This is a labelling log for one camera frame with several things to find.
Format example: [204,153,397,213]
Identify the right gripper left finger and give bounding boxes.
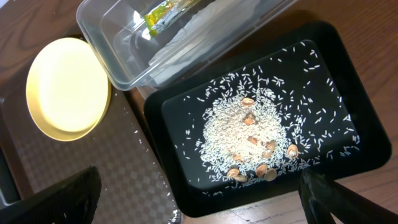
[1,166,101,224]

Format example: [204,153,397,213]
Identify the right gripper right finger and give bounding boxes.
[298,169,397,224]

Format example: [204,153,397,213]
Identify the rice and shell pile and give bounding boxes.
[167,40,361,196]

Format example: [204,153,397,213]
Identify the green orange snack wrapper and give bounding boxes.
[144,0,200,37]

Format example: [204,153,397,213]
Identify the dark brown serving tray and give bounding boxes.
[0,34,184,224]

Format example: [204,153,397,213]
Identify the black rectangular tray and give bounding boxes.
[144,21,392,217]

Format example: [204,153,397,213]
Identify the yellow plate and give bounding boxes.
[25,37,111,142]

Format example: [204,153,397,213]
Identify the clear plastic bin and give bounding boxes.
[76,0,293,97]

